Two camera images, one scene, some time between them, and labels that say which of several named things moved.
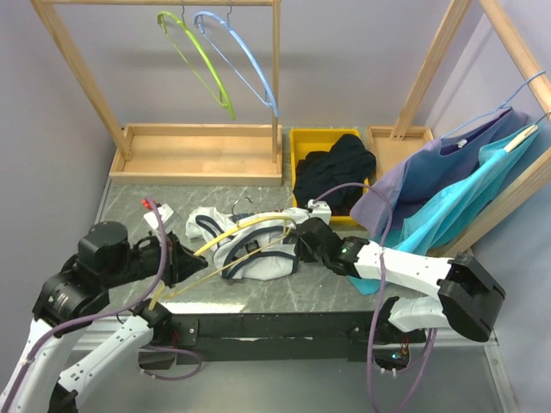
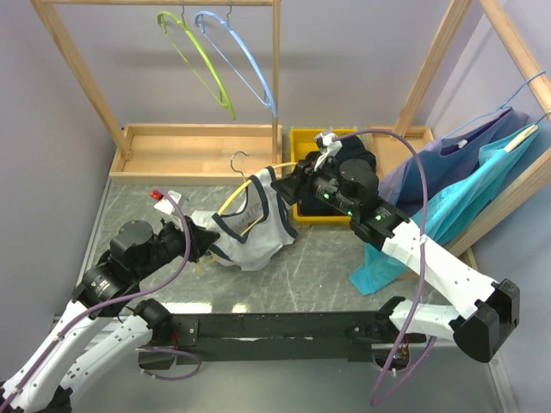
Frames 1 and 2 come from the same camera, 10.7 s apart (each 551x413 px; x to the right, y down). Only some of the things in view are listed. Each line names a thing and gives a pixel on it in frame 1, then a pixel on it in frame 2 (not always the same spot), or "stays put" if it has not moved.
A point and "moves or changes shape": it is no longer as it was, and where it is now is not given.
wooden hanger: (508, 147) stays put
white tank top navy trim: (274, 261) moves or changes shape
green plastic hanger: (195, 40) stays put
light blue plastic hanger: (274, 101) stays put
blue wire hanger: (503, 107) stays put
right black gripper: (300, 251) -> (288, 187)
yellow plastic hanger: (169, 291) -> (248, 181)
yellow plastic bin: (304, 141) stays put
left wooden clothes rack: (188, 154) stays put
